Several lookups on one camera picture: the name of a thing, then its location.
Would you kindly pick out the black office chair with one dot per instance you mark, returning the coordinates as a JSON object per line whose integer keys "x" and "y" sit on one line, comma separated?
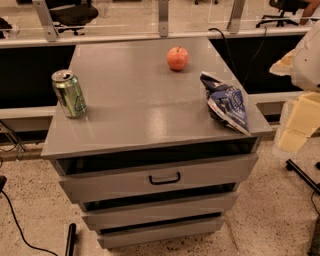
{"x": 283, "y": 6}
{"x": 71, "y": 14}

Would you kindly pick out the red apple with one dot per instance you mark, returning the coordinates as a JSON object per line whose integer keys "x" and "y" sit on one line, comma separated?
{"x": 177, "y": 58}

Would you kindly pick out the black drawer handle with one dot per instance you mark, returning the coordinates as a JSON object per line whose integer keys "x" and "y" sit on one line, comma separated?
{"x": 157, "y": 181}

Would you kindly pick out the black stand leg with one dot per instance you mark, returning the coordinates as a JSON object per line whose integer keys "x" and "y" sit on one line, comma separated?
{"x": 70, "y": 240}
{"x": 292, "y": 166}

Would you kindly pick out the black stand leg right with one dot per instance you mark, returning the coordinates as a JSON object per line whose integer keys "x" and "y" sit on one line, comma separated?
{"x": 292, "y": 166}

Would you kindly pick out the middle grey drawer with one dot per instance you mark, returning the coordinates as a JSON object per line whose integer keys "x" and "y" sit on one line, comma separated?
{"x": 131, "y": 216}

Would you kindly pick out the grey drawer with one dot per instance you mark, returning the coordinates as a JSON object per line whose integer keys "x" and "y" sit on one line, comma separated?
{"x": 131, "y": 216}
{"x": 163, "y": 232}
{"x": 106, "y": 185}

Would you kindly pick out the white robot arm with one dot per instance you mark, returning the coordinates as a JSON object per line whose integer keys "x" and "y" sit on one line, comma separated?
{"x": 300, "y": 118}

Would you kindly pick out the black office chair right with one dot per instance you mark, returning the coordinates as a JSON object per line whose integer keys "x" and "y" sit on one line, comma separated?
{"x": 283, "y": 6}

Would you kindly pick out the black office chair left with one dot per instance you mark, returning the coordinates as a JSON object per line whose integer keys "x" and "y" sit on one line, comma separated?
{"x": 71, "y": 14}

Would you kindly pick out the grey drawer cabinet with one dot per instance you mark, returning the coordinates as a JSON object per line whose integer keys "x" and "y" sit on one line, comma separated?
{"x": 141, "y": 113}

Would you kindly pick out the blue chip bag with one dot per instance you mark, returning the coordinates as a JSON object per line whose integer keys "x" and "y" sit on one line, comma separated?
{"x": 225, "y": 103}

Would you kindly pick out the bottom grey drawer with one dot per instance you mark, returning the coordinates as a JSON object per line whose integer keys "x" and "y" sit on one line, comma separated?
{"x": 163, "y": 232}

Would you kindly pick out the top grey drawer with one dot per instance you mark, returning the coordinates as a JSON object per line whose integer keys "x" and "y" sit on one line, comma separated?
{"x": 106, "y": 185}

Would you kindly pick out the green soda can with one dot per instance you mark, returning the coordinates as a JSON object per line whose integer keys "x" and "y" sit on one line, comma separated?
{"x": 68, "y": 91}

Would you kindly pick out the black stand leg bottom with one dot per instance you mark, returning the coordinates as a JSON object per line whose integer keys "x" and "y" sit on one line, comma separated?
{"x": 70, "y": 240}

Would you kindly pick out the glass partition railing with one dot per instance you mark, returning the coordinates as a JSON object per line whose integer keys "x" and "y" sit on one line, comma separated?
{"x": 137, "y": 19}

